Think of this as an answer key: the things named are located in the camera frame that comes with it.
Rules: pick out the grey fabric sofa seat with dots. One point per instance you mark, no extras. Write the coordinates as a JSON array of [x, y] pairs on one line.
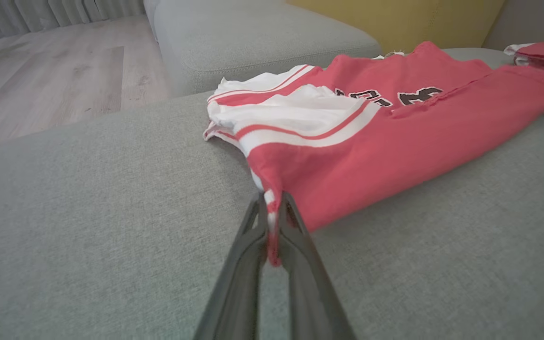
[[88, 212]]

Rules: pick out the yellow sofa cushion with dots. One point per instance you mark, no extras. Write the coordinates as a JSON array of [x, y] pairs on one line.
[[395, 21]]

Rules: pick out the red white basketball jersey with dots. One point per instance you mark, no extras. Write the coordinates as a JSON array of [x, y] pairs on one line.
[[395, 141]]

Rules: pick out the grey sofa backrest cushion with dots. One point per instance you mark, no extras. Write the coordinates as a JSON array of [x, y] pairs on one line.
[[536, 21]]

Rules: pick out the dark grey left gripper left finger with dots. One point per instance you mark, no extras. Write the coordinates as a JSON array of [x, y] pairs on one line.
[[239, 293]]

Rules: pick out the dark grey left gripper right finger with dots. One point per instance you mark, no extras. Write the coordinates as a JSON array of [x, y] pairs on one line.
[[310, 293]]

